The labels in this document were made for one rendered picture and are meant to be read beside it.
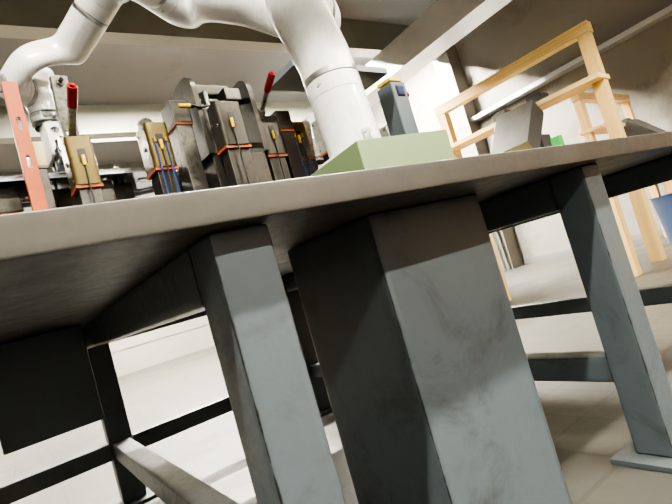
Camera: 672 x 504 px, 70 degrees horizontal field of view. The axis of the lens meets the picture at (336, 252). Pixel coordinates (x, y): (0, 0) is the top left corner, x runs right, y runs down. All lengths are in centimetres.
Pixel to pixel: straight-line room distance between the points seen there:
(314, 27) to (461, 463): 87
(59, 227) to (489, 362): 75
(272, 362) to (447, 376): 39
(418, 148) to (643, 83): 620
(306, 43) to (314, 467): 80
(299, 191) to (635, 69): 668
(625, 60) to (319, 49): 630
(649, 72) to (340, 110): 623
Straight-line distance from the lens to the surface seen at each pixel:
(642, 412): 127
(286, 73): 140
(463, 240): 96
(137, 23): 579
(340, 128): 100
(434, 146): 100
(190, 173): 126
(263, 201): 55
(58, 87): 135
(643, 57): 711
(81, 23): 148
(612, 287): 119
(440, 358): 87
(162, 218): 51
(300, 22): 107
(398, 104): 163
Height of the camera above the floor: 57
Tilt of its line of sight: 3 degrees up
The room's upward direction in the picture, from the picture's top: 16 degrees counter-clockwise
